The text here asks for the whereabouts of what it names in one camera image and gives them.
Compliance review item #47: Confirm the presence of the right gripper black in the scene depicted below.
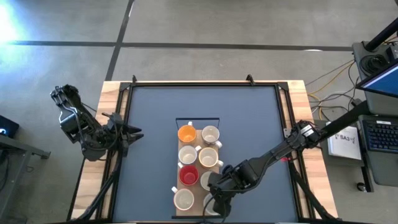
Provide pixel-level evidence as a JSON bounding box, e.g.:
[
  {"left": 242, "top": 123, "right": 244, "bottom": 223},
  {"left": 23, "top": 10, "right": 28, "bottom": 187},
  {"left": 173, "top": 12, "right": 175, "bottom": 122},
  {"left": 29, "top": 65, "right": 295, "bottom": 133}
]
[{"left": 207, "top": 170, "right": 246, "bottom": 218}]

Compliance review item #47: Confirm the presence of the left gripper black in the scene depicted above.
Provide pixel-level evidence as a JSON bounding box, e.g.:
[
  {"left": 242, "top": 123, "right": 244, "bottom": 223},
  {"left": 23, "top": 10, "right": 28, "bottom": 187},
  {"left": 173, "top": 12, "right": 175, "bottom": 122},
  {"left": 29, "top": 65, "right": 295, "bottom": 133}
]
[{"left": 108, "top": 119, "right": 145, "bottom": 156}]

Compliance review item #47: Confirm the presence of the wooden tray black wire frame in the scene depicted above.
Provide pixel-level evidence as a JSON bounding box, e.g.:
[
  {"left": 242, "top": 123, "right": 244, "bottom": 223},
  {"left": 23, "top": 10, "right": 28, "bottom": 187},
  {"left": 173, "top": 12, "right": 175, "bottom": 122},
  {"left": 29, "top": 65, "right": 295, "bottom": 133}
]
[{"left": 171, "top": 117, "right": 225, "bottom": 219}]

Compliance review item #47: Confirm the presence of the white mug blue leaf print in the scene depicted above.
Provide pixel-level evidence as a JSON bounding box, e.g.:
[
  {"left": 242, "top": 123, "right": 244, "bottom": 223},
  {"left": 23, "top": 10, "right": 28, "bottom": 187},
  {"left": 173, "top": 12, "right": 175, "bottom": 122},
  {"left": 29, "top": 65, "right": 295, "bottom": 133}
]
[{"left": 200, "top": 170, "right": 215, "bottom": 192}]

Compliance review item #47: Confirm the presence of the grey patterned mug red rim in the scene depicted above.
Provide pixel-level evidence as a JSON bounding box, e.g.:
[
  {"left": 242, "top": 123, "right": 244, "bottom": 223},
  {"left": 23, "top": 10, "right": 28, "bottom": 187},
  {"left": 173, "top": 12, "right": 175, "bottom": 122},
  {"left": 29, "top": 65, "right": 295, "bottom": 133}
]
[{"left": 170, "top": 185, "right": 195, "bottom": 212}]

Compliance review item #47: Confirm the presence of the red white lattice mug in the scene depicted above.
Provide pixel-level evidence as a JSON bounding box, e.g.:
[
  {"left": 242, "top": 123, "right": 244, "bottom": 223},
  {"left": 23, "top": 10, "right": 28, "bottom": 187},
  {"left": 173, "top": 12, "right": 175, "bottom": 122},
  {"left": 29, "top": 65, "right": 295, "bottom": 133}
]
[{"left": 177, "top": 161, "right": 200, "bottom": 187}]

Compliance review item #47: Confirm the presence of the yellow mug white interior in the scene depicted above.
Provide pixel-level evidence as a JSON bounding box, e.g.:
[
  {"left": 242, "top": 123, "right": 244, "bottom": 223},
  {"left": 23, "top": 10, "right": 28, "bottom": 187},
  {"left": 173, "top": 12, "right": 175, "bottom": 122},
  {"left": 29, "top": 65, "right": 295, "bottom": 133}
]
[{"left": 198, "top": 147, "right": 224, "bottom": 169}]

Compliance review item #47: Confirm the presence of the orange coffee mug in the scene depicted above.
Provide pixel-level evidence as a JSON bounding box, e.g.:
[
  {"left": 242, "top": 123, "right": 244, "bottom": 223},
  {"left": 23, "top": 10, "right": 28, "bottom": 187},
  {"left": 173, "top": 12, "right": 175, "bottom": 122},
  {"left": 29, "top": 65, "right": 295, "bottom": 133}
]
[{"left": 177, "top": 121, "right": 198, "bottom": 144}]

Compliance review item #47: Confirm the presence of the red striped white mug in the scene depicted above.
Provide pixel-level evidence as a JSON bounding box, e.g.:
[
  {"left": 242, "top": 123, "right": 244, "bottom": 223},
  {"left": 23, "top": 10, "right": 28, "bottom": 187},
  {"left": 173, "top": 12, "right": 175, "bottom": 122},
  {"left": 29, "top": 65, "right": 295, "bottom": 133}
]
[{"left": 178, "top": 144, "right": 203, "bottom": 166}]

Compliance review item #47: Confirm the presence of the pale patterned coffee mug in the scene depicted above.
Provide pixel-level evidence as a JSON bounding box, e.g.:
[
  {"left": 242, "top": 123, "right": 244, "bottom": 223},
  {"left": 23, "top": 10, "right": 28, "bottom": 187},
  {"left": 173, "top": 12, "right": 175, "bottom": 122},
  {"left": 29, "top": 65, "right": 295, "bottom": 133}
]
[{"left": 201, "top": 125, "right": 223, "bottom": 149}]

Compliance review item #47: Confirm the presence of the grey-blue table mat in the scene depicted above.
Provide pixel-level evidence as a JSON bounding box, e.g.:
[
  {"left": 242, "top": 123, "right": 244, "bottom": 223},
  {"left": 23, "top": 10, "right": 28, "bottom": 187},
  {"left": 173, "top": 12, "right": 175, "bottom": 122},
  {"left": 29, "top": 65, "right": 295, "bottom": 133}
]
[{"left": 112, "top": 85, "right": 299, "bottom": 222}]

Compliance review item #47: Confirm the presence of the black diagonal support strut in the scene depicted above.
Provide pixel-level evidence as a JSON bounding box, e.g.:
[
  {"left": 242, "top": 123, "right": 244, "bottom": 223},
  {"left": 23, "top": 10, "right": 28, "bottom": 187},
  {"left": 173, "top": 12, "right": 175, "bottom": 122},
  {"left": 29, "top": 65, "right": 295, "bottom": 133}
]
[
  {"left": 67, "top": 149, "right": 124, "bottom": 224},
  {"left": 287, "top": 161, "right": 340, "bottom": 222}
]

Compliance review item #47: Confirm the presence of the grey metal bench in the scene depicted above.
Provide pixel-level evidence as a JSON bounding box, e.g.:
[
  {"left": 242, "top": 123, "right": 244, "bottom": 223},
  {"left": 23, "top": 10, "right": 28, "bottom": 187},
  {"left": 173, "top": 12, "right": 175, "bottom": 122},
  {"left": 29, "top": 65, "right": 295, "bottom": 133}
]
[{"left": 0, "top": 134, "right": 51, "bottom": 224}]

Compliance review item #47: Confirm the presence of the black device blue light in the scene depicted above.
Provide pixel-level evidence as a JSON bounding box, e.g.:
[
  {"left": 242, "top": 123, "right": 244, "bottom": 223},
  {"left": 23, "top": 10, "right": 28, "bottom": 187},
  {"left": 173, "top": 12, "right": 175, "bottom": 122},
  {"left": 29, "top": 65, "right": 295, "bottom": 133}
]
[{"left": 0, "top": 114, "right": 20, "bottom": 139}]

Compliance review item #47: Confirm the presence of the white printed paper sheet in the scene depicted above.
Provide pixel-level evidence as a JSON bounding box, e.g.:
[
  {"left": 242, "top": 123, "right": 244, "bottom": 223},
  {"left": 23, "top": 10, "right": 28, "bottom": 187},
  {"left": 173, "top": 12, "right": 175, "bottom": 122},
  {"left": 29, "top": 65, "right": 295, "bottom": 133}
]
[{"left": 326, "top": 125, "right": 362, "bottom": 161}]

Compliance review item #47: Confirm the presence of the black keyboard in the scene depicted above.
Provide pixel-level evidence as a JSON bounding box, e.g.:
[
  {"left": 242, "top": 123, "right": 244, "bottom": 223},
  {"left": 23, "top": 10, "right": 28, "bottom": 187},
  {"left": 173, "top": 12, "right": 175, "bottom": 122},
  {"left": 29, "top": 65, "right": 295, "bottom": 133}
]
[{"left": 362, "top": 119, "right": 398, "bottom": 154}]

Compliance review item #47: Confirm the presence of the grey equipment cart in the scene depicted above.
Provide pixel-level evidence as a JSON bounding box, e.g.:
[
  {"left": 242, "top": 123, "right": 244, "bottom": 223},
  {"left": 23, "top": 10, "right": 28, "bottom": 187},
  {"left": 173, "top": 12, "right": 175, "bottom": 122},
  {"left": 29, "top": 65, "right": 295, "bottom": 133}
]
[{"left": 351, "top": 40, "right": 398, "bottom": 187}]

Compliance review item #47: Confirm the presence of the computer monitor blue screen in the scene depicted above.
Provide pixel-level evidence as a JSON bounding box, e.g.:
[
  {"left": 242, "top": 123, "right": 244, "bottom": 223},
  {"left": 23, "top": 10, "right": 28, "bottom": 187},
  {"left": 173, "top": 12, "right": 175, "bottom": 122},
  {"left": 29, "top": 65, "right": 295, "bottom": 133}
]
[{"left": 356, "top": 60, "right": 398, "bottom": 99}]

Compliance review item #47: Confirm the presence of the small black box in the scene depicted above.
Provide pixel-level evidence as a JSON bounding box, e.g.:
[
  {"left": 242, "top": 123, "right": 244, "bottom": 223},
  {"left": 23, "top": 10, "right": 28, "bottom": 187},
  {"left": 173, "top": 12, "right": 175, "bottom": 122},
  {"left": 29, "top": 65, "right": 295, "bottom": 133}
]
[{"left": 385, "top": 45, "right": 398, "bottom": 62}]

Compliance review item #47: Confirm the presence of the black pole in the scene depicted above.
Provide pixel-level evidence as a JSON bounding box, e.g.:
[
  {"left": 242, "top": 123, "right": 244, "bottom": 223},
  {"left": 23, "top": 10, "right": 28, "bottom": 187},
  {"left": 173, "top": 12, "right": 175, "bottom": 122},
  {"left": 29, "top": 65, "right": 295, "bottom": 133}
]
[{"left": 364, "top": 18, "right": 398, "bottom": 52}]

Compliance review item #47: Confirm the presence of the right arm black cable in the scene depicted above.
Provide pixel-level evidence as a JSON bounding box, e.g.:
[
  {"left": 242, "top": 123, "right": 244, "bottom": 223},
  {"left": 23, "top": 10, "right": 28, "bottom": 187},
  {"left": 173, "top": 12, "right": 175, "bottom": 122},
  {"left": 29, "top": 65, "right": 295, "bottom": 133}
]
[{"left": 201, "top": 192, "right": 228, "bottom": 224}]

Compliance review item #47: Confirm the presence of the black aluminium table frame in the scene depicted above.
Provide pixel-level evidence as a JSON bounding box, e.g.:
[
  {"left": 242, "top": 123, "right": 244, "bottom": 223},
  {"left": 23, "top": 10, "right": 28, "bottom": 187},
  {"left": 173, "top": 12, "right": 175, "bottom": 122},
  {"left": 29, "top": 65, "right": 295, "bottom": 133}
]
[{"left": 110, "top": 80, "right": 307, "bottom": 223}]

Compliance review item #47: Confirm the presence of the yellow floor cable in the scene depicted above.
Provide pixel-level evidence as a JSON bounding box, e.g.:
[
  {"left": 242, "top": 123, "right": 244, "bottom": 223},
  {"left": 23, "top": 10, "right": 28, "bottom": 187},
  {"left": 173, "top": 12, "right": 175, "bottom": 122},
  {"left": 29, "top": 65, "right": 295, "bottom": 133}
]
[{"left": 306, "top": 60, "right": 357, "bottom": 121}]

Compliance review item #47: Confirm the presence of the grey floor cable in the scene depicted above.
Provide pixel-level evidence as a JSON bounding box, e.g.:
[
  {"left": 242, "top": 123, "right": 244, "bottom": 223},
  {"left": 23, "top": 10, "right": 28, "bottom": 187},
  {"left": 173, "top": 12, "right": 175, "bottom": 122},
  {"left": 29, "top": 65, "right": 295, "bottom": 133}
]
[{"left": 304, "top": 58, "right": 355, "bottom": 87}]

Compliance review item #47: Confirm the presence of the coiled black cable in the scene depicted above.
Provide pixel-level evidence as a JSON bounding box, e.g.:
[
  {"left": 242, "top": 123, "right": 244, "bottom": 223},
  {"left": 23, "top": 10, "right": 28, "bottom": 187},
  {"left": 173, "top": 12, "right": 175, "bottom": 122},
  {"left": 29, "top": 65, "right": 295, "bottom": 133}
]
[{"left": 359, "top": 54, "right": 389, "bottom": 74}]

